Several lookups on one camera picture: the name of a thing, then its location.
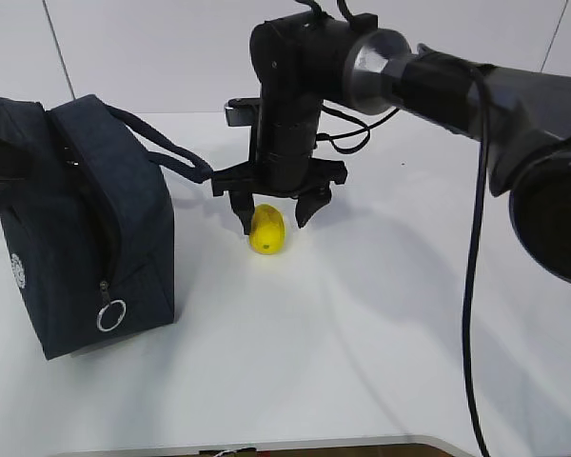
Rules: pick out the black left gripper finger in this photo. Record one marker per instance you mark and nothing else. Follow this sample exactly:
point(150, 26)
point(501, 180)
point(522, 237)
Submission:
point(15, 163)

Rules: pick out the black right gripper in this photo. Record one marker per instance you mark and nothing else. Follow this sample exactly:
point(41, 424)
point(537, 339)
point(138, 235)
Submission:
point(298, 60)

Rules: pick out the yellow lemon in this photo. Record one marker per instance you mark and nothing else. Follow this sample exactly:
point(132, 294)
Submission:
point(268, 230)

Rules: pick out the dark navy lunch bag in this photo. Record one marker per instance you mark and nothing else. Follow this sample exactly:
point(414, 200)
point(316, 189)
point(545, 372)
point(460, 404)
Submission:
point(90, 233)

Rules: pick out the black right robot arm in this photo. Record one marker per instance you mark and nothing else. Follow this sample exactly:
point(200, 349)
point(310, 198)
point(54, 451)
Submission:
point(522, 118)

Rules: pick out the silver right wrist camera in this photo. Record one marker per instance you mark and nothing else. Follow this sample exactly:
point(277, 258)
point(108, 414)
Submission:
point(242, 112)

